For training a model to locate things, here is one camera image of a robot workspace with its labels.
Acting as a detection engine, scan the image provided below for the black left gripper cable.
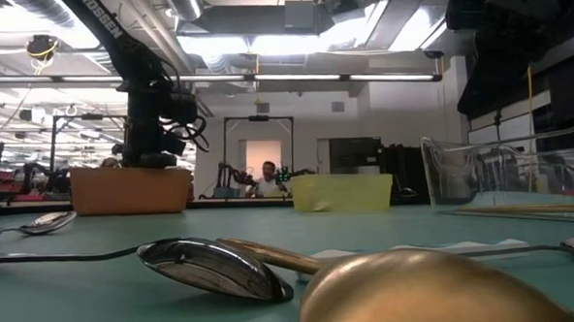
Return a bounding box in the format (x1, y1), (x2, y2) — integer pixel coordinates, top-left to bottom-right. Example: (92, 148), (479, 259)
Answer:
(158, 57), (211, 156)

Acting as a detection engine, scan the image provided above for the black spoon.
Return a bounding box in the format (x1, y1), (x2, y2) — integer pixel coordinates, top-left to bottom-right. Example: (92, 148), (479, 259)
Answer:
(0, 232), (295, 314)

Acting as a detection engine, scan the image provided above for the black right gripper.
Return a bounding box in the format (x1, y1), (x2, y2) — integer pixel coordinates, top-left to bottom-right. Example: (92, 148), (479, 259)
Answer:
(444, 0), (565, 118)

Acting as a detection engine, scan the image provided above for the yellow plastic bin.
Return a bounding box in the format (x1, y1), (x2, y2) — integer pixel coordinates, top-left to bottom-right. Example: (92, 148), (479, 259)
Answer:
(290, 170), (396, 215)

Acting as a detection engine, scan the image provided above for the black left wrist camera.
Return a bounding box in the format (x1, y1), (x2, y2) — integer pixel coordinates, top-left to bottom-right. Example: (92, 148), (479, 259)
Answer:
(160, 89), (200, 128)

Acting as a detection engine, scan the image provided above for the green table mat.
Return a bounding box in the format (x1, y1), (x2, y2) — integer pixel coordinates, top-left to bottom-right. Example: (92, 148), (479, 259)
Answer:
(0, 189), (574, 322)

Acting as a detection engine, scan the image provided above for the black station frame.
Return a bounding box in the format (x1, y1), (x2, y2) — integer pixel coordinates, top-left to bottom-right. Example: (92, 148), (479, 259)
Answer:
(47, 112), (133, 192)
(220, 113), (299, 200)

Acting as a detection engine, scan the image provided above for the orange plastic bin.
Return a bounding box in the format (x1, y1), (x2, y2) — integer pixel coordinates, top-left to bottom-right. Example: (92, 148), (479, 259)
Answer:
(68, 162), (195, 219)

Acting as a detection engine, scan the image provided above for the blue box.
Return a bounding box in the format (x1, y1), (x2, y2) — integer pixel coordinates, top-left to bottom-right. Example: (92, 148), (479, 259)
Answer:
(213, 185), (242, 200)

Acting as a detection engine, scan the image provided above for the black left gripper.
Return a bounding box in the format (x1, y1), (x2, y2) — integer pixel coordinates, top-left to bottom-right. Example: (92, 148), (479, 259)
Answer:
(117, 80), (177, 170)

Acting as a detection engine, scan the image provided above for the long ceiling light tube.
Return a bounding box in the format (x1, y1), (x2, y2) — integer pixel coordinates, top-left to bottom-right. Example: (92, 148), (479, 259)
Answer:
(0, 54), (444, 102)

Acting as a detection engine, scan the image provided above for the grey ceiling box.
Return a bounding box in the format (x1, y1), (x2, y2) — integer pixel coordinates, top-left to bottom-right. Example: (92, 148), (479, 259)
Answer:
(283, 0), (317, 32)

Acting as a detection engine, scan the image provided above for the silver ventilation duct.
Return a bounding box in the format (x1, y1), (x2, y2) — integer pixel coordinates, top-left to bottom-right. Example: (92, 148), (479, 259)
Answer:
(165, 0), (206, 22)

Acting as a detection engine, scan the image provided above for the black table frame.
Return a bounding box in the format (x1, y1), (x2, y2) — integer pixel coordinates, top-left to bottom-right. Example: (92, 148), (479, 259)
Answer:
(0, 189), (295, 219)

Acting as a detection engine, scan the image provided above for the yellow ceiling cable reel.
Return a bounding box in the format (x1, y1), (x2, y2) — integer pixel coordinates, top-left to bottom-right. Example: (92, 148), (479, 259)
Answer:
(24, 33), (60, 65)

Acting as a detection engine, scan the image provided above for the black cabinet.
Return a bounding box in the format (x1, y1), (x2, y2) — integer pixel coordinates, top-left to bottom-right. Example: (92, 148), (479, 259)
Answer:
(328, 136), (384, 176)

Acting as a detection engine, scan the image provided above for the black storage unit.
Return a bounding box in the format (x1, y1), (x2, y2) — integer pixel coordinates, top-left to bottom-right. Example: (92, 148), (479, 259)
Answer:
(380, 143), (431, 207)

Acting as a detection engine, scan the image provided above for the clear glass tray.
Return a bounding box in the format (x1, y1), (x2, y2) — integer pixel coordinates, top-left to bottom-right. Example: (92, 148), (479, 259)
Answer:
(418, 112), (574, 232)

